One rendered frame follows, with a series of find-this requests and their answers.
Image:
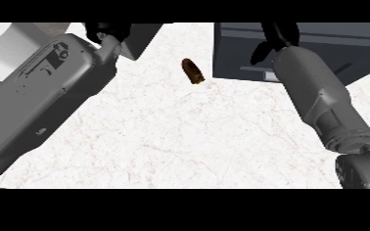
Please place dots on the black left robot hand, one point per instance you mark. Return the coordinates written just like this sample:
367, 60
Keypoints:
109, 29

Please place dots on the dark grey angular panel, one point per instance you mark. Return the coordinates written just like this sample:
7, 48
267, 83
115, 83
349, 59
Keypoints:
145, 37

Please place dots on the dark grey open drawer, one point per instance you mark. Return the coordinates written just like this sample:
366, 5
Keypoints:
240, 45

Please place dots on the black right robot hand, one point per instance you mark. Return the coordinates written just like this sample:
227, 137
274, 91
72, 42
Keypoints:
280, 34

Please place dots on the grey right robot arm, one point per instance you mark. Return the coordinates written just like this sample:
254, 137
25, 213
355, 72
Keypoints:
316, 94

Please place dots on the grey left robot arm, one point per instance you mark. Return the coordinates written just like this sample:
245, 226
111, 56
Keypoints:
46, 88

